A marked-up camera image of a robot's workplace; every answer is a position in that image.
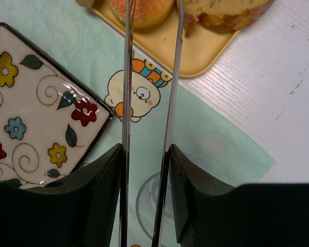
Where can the clear drinking glass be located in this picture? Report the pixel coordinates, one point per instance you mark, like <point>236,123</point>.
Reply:
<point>146,202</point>

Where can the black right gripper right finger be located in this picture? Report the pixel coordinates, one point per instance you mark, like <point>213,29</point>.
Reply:
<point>210,212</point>

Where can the floral square ceramic plate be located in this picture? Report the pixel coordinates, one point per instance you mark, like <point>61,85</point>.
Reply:
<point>49,120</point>

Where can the yellow plastic tray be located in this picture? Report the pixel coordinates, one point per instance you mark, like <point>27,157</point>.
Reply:
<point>200,49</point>

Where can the striped croissant bread roll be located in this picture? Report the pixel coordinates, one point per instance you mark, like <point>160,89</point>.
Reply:
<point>85,3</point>

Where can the sugared ring donut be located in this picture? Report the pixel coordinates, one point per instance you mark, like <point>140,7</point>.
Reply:
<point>146,13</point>

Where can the green cartoon placemat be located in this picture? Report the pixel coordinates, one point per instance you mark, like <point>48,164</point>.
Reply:
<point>92,53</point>

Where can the metal serving tongs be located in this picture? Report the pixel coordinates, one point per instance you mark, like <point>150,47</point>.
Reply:
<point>126,121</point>

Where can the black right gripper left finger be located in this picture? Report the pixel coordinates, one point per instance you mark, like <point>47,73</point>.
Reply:
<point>76,210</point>

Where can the toasted bread slice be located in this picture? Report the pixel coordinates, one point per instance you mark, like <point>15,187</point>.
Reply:
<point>222,16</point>

